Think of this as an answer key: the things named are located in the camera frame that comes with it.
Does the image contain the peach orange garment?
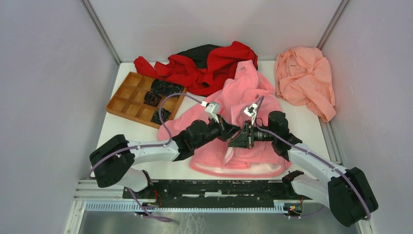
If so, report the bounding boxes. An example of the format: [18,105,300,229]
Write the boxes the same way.
[274,47,336,122]

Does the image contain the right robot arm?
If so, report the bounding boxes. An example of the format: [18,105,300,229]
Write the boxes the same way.
[229,107,378,227]

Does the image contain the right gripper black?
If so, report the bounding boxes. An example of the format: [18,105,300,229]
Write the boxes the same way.
[227,120,276,150]

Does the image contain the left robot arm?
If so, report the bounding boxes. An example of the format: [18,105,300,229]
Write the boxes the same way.
[89,117,241,198]

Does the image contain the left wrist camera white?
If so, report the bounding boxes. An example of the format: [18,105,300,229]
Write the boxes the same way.
[201,101,221,123]

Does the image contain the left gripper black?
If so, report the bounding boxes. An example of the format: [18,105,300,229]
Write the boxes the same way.
[193,114,240,149]

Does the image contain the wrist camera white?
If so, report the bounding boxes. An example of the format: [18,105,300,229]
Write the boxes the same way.
[201,101,221,123]
[243,103,258,126]

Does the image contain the red and black jacket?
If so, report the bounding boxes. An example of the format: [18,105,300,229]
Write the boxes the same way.
[133,41,258,97]

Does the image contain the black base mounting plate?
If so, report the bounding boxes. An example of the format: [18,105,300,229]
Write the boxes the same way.
[136,180,309,208]

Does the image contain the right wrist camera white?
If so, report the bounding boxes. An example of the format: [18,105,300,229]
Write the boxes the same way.
[243,103,258,126]

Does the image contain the wooden compartment tray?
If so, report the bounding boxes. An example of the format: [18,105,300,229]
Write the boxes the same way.
[106,72,184,129]

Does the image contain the rolled tie orange pattern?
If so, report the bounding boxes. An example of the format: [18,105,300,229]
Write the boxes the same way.
[144,91,163,107]

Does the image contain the rolled tie yellow pattern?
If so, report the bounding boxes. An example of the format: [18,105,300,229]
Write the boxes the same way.
[151,79,184,97]

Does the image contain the pink jacket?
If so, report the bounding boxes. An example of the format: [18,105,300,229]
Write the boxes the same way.
[157,61,291,178]

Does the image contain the rolled tie green leaves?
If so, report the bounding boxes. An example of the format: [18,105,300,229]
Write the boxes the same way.
[150,108,171,125]

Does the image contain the aluminium rail frame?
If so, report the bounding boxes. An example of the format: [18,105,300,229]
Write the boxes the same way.
[64,180,372,234]

